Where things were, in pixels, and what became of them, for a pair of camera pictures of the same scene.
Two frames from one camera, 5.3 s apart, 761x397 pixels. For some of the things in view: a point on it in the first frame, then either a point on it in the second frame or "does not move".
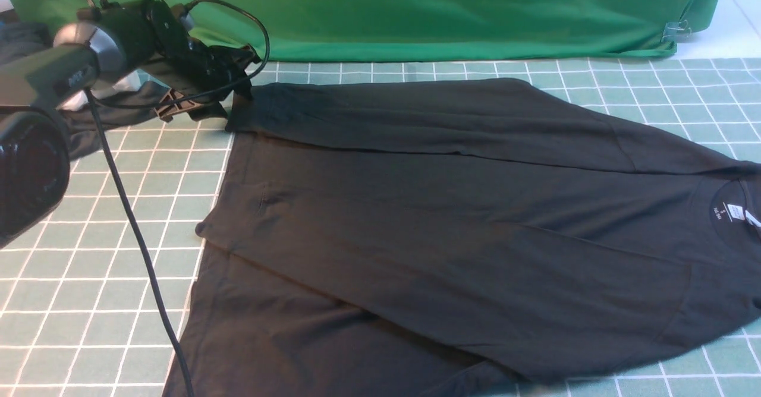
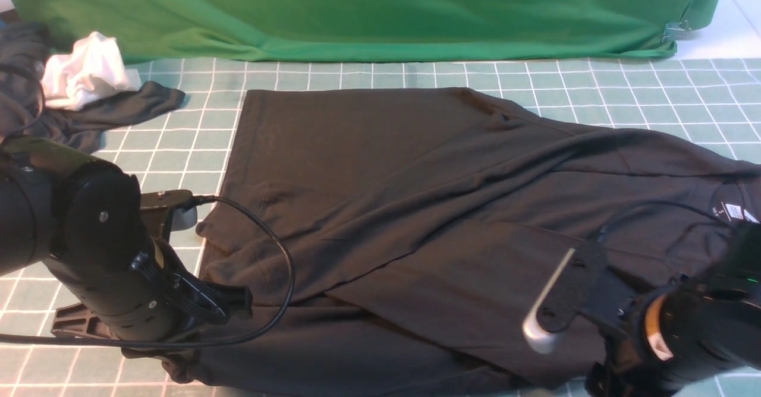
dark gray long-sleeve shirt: [454, 237] does not move
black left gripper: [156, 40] → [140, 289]
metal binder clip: [676, 32] does not move
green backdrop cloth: [385, 15] does not move
